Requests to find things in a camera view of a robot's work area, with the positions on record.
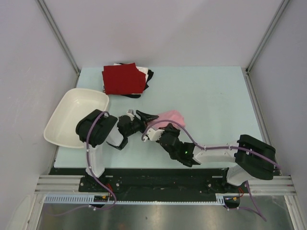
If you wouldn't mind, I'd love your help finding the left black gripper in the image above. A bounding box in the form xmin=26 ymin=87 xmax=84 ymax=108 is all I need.
xmin=125 ymin=110 xmax=158 ymax=137

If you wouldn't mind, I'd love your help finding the pink t shirt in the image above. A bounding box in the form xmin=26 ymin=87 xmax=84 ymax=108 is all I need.
xmin=147 ymin=110 xmax=186 ymax=130

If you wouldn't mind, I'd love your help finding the white plastic bin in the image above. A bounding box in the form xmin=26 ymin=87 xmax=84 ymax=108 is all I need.
xmin=43 ymin=88 xmax=109 ymax=149

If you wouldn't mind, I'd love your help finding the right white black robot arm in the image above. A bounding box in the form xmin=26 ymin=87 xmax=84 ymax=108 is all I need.
xmin=156 ymin=124 xmax=277 ymax=192

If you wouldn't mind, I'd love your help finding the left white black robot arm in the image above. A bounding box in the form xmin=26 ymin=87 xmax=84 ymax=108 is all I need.
xmin=75 ymin=109 xmax=159 ymax=192

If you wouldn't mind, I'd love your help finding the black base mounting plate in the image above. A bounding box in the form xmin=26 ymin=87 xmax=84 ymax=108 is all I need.
xmin=49 ymin=168 xmax=247 ymax=202

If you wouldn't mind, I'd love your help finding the folded red t shirt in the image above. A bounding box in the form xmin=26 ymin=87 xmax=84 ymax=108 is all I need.
xmin=102 ymin=63 xmax=146 ymax=95

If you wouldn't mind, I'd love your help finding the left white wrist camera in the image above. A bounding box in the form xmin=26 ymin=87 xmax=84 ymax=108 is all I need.
xmin=126 ymin=109 xmax=135 ymax=121

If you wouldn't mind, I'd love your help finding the right aluminium side rail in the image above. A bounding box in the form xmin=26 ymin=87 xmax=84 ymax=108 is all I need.
xmin=242 ymin=68 xmax=296 ymax=196

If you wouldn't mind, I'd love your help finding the aluminium front rail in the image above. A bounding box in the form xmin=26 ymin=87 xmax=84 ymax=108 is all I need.
xmin=35 ymin=175 xmax=82 ymax=194

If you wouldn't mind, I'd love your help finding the white slotted cable duct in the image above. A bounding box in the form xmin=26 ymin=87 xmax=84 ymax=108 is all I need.
xmin=44 ymin=193 xmax=226 ymax=206

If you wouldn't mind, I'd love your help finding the left aluminium frame post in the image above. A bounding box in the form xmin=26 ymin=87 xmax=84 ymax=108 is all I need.
xmin=36 ymin=0 xmax=81 ymax=76

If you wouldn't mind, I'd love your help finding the aluminium frame post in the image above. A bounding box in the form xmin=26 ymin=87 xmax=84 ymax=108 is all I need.
xmin=245 ymin=0 xmax=292 ymax=75
xmin=36 ymin=0 xmax=81 ymax=76

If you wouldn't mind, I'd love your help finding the right aluminium frame post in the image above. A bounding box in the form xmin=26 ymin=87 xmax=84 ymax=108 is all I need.
xmin=245 ymin=0 xmax=292 ymax=75

